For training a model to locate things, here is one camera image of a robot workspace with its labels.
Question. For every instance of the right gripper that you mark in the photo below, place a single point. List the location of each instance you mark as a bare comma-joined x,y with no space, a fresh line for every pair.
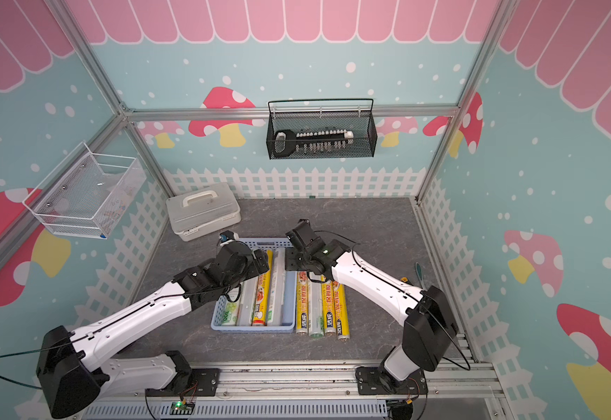
290,253

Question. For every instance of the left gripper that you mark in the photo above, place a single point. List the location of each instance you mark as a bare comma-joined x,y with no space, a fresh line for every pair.
262,262

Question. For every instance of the light blue plastic basket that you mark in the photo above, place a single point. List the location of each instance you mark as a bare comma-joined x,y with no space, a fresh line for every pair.
290,295

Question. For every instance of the yellow red wrap roll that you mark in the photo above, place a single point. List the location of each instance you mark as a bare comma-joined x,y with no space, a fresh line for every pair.
302,311

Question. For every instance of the clear green wrap roll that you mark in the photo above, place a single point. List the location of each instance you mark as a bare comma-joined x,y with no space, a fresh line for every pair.
315,311

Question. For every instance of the silver green wrap roll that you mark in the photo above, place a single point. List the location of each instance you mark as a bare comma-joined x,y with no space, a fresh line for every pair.
247,301

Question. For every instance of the yellow red-end wrap roll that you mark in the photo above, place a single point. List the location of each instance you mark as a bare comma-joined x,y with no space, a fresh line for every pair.
261,305

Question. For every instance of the white green wrap roll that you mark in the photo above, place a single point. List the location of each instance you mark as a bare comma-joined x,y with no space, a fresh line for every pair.
231,310

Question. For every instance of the yellow blue-label wrap roll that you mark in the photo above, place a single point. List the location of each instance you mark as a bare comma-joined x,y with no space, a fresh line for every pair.
341,315

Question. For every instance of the white clear wrap roll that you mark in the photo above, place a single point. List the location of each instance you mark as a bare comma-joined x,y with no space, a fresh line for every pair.
277,285

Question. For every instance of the yellow orange wrap roll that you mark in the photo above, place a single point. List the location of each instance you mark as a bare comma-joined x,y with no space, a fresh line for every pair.
329,322

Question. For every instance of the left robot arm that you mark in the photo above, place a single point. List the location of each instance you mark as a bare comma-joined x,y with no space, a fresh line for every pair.
77,367

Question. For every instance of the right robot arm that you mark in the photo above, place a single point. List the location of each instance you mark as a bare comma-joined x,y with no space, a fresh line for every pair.
429,325

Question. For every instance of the white plastic storage box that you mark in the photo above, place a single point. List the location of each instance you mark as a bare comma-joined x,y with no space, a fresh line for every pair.
200,213

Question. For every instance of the black socket bit holder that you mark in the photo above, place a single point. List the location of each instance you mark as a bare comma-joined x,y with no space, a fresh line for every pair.
290,143

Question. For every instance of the small green circuit board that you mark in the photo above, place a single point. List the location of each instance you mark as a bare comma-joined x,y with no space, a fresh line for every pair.
182,408

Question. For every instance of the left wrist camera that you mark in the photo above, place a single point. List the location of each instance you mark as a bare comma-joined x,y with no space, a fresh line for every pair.
226,237

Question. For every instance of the green handled tool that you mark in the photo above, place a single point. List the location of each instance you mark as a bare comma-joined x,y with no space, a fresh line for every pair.
420,275

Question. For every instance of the black wire mesh basket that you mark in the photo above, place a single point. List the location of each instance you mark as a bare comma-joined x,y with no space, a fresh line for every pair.
321,129

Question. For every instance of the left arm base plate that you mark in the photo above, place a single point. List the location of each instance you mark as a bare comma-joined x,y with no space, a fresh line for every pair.
195,383

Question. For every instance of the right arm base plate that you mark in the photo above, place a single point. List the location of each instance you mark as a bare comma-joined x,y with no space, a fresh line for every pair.
374,381

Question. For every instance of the grey slotted cable duct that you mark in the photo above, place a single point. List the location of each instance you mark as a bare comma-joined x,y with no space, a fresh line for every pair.
275,409

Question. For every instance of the white wire mesh basket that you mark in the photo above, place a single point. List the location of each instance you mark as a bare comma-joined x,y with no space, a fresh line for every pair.
87,194

